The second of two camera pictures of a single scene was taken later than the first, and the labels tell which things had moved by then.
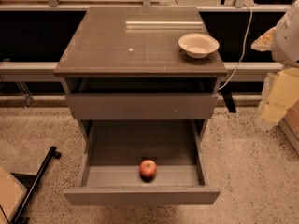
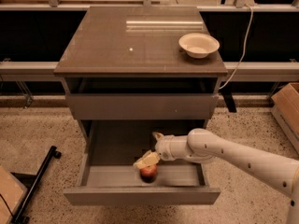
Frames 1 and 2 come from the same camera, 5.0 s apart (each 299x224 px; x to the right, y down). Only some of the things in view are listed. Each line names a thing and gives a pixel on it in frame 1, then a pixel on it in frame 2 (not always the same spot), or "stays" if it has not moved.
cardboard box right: x=290 y=124 stays
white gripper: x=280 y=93 → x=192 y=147
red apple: x=148 y=170 stays
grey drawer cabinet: x=143 y=82 stays
